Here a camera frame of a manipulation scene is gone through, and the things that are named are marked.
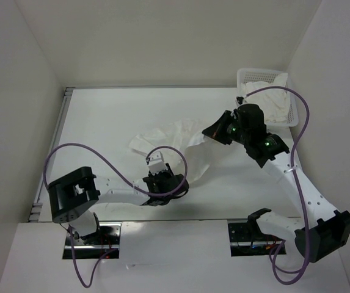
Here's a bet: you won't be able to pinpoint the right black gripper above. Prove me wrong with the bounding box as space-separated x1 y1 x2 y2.
202 110 249 145

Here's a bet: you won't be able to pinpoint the white pleated skirt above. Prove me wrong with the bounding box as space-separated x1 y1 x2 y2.
129 118 213 184

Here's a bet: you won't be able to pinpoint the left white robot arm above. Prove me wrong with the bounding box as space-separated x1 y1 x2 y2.
48 164 189 245

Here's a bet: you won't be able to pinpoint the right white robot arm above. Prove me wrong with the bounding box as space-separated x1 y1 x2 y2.
202 104 350 263

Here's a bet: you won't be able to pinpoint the white skirts in basket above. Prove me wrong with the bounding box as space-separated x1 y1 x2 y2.
240 73 291 123

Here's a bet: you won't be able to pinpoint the white perforated plastic basket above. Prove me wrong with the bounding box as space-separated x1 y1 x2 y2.
237 68 299 127

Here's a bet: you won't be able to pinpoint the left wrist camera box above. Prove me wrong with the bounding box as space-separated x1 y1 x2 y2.
146 151 167 175

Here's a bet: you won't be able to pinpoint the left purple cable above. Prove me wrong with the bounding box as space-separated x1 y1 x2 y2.
43 142 189 289

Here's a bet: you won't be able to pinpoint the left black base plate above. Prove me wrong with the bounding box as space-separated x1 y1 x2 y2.
62 222 122 260

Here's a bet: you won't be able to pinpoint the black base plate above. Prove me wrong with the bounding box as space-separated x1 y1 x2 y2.
227 220 282 257
62 222 122 260

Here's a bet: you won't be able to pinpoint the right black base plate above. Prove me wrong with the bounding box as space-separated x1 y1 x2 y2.
227 220 282 257

